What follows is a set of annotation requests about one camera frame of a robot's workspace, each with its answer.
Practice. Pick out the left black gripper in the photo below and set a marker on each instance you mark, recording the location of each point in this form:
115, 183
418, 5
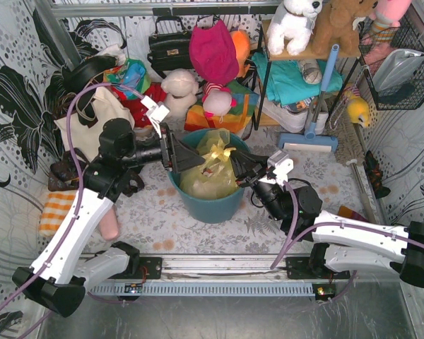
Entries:
166, 147

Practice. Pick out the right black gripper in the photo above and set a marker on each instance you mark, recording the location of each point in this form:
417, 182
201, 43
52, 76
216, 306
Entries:
251, 173

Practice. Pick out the yellow trash bag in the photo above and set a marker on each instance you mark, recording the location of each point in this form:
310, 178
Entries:
215, 178

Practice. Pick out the teal trash bin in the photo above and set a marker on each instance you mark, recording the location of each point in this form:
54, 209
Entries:
210, 211

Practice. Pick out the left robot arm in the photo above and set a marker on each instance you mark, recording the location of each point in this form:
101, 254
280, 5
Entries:
56, 279

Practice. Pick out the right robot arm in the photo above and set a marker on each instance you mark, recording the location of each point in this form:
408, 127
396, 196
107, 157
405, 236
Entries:
339, 243

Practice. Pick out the rainbow striped bag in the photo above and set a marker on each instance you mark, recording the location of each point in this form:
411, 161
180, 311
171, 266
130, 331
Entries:
235, 120

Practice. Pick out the cream canvas tote bag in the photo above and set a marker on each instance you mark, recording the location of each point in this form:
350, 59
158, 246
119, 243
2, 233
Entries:
106, 107

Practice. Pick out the magenta fabric bag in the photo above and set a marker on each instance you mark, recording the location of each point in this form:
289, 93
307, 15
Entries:
212, 53

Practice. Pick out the white pink snowman plush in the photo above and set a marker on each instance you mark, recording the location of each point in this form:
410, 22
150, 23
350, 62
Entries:
217, 100

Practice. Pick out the blue floor mop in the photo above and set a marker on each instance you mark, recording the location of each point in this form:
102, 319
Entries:
310, 140

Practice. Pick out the red cloth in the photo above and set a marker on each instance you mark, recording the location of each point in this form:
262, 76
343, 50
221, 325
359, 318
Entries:
138, 110

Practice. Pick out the white sheep plush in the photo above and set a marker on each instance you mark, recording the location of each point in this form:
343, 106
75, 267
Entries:
181, 89

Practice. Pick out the teal folded cloth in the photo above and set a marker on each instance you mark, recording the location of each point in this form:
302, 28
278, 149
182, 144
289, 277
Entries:
286, 85

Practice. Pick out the colourful printed cloth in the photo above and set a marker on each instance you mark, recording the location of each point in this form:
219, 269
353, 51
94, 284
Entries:
132, 74

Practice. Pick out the pink cylinder bottle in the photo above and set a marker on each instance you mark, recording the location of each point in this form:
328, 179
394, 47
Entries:
109, 226

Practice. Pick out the grey fluffy duster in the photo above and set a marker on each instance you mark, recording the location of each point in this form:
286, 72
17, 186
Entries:
349, 149

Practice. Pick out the black leather handbag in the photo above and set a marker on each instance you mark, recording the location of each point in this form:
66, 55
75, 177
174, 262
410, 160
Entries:
170, 51

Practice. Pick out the brown patterned shoe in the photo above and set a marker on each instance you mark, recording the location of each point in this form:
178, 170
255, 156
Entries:
63, 176

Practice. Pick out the orange plush toy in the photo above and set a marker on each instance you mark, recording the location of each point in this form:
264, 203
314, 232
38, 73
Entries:
241, 42

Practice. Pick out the wooden shelf rack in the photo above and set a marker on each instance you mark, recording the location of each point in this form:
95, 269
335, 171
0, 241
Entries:
306, 54

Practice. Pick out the yellow duck plush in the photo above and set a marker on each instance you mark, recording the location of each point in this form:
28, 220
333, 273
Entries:
357, 108

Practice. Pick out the orange checkered towel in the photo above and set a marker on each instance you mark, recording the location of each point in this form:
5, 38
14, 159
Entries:
55, 210

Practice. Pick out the white dog plush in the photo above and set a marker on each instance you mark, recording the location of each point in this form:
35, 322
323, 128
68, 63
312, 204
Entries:
291, 26

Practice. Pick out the brown teddy bear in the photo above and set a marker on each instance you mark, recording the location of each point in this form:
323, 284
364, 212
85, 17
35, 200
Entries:
335, 24

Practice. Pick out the silver foil pouch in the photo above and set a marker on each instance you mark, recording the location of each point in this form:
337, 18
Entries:
397, 68

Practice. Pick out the pink plush toy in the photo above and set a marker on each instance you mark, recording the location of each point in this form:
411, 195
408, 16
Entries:
386, 19

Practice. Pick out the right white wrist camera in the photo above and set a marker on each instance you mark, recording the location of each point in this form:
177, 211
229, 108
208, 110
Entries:
278, 167

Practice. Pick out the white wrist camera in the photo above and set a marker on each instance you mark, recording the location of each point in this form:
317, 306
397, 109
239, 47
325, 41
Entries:
278, 167
156, 113

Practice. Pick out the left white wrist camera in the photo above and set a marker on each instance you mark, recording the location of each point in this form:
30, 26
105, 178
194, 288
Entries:
156, 113

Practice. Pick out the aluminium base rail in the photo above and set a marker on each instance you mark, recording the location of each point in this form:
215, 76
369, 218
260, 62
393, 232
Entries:
250, 268

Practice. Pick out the black wire basket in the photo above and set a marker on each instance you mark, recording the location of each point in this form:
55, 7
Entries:
409, 95

